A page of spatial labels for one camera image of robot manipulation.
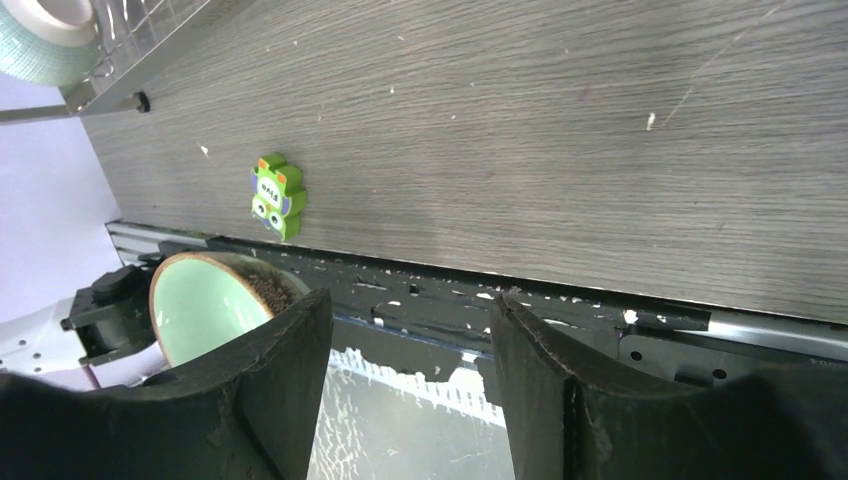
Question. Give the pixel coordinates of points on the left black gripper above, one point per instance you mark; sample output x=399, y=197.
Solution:
x=111, y=317

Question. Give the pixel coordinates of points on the pale green ceramic bowl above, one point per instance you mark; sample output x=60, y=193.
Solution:
x=199, y=301

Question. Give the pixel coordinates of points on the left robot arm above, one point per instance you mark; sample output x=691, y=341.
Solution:
x=63, y=344

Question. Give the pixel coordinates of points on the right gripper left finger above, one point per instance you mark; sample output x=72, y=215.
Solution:
x=246, y=410

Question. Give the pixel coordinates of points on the metal two-tier dish rack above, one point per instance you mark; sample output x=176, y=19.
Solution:
x=137, y=40

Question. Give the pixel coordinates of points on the green owl puzzle piece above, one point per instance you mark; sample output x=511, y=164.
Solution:
x=279, y=195

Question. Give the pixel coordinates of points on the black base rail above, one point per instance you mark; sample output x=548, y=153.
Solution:
x=443, y=334

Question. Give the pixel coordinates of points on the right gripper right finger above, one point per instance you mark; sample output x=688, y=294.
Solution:
x=572, y=412

